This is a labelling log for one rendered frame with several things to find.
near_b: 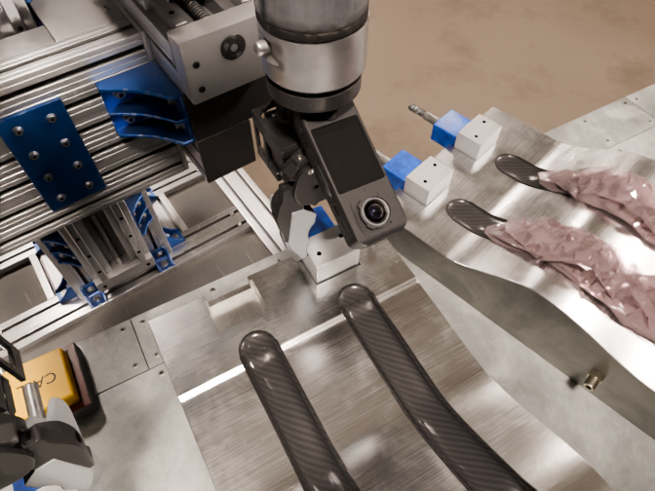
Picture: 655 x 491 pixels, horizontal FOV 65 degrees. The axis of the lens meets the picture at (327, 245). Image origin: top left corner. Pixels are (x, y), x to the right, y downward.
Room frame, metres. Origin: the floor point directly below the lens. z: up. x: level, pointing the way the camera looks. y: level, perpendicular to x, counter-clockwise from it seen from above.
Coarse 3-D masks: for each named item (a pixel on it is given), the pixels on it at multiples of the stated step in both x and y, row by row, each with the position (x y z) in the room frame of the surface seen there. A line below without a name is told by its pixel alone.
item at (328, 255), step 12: (324, 216) 0.34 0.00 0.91; (312, 228) 0.33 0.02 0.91; (324, 228) 0.33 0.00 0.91; (336, 228) 0.32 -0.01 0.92; (312, 240) 0.31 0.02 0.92; (324, 240) 0.31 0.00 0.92; (336, 240) 0.31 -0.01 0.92; (312, 252) 0.29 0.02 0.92; (324, 252) 0.29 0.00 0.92; (336, 252) 0.29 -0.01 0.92; (348, 252) 0.29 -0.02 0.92; (312, 264) 0.28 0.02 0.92; (324, 264) 0.28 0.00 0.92; (336, 264) 0.28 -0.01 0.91; (348, 264) 0.29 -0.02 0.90; (312, 276) 0.28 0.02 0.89; (324, 276) 0.28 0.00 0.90
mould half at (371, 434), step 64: (384, 256) 0.31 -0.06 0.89; (192, 320) 0.23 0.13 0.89; (256, 320) 0.23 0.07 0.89; (320, 320) 0.23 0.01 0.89; (192, 384) 0.17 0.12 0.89; (320, 384) 0.17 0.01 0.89; (384, 384) 0.17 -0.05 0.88; (448, 384) 0.17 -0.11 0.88; (256, 448) 0.11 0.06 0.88; (384, 448) 0.11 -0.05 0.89; (512, 448) 0.11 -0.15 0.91
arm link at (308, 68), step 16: (368, 16) 0.32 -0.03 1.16; (256, 48) 0.30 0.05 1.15; (272, 48) 0.30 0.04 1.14; (288, 48) 0.29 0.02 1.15; (304, 48) 0.29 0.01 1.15; (320, 48) 0.29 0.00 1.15; (336, 48) 0.29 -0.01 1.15; (352, 48) 0.30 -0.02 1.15; (272, 64) 0.30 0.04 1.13; (288, 64) 0.29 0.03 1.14; (304, 64) 0.29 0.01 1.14; (320, 64) 0.29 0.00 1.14; (336, 64) 0.29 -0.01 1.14; (352, 64) 0.30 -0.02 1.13; (272, 80) 0.30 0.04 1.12; (288, 80) 0.29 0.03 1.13; (304, 80) 0.29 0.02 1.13; (320, 80) 0.29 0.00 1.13; (336, 80) 0.29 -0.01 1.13; (352, 80) 0.30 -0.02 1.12
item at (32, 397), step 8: (32, 384) 0.15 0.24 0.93; (24, 392) 0.14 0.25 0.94; (32, 392) 0.14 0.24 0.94; (24, 400) 0.14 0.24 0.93; (32, 400) 0.14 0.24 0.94; (40, 400) 0.14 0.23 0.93; (32, 408) 0.13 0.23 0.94; (40, 408) 0.13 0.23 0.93; (32, 416) 0.12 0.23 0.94; (40, 416) 0.12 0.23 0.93; (16, 488) 0.07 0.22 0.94; (24, 488) 0.07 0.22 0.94; (32, 488) 0.07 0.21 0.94; (40, 488) 0.07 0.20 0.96; (48, 488) 0.07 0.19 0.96; (56, 488) 0.07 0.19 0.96; (96, 488) 0.07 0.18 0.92
